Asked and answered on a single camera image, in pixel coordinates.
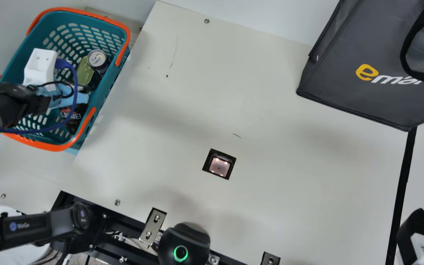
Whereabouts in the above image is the dark coffee bottle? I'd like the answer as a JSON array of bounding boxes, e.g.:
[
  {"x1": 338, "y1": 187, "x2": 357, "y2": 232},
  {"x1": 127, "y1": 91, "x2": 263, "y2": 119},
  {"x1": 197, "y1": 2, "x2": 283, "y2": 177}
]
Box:
[{"x1": 59, "y1": 103, "x2": 89, "y2": 135}]

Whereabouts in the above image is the dark grey bag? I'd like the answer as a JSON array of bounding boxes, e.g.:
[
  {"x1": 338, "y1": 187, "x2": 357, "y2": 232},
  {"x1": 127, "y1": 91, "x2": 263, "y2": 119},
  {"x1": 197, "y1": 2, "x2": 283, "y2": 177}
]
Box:
[{"x1": 296, "y1": 0, "x2": 424, "y2": 132}]

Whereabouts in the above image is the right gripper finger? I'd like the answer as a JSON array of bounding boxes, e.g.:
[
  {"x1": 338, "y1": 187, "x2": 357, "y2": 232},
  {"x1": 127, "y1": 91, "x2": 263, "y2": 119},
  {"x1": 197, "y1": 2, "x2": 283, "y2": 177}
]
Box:
[{"x1": 396, "y1": 208, "x2": 424, "y2": 265}]

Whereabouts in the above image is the black strip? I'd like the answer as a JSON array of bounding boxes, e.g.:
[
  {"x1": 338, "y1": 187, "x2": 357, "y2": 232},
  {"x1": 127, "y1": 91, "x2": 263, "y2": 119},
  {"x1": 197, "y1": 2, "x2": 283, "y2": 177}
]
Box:
[{"x1": 385, "y1": 126, "x2": 418, "y2": 265}]

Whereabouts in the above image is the black device with green light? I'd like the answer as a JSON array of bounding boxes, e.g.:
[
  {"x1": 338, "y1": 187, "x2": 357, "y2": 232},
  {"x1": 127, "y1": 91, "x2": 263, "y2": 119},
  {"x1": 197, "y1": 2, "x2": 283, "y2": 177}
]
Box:
[{"x1": 158, "y1": 222, "x2": 211, "y2": 265}]

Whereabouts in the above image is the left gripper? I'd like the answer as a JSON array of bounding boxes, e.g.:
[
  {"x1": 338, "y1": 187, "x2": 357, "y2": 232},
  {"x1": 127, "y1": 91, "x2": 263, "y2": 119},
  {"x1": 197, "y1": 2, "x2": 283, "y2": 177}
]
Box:
[{"x1": 46, "y1": 83, "x2": 89, "y2": 109}]

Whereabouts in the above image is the teal shopping basket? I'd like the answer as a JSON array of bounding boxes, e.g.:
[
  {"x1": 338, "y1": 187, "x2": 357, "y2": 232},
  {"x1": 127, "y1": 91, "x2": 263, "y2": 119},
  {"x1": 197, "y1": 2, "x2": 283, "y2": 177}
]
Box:
[{"x1": 0, "y1": 7, "x2": 131, "y2": 153}]

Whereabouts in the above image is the rectangular tin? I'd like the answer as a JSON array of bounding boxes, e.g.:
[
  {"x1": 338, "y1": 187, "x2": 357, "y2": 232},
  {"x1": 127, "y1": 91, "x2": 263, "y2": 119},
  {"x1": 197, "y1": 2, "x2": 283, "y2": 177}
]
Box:
[{"x1": 77, "y1": 55, "x2": 95, "y2": 87}]

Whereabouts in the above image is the blue cable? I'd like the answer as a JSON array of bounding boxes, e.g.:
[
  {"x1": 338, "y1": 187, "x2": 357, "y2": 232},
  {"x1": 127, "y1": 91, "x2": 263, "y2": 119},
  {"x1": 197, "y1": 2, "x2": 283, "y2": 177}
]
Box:
[{"x1": 0, "y1": 58, "x2": 78, "y2": 215}]

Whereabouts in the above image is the can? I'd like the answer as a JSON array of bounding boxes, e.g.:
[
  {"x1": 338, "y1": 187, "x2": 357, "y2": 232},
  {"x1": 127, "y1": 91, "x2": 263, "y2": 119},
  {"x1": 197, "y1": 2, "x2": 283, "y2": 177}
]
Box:
[{"x1": 86, "y1": 49, "x2": 110, "y2": 91}]

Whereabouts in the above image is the small square scanner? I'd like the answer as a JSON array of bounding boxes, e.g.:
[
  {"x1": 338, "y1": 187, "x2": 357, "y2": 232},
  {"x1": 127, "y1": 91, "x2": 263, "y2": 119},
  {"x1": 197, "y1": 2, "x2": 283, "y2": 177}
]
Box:
[{"x1": 202, "y1": 148, "x2": 237, "y2": 180}]

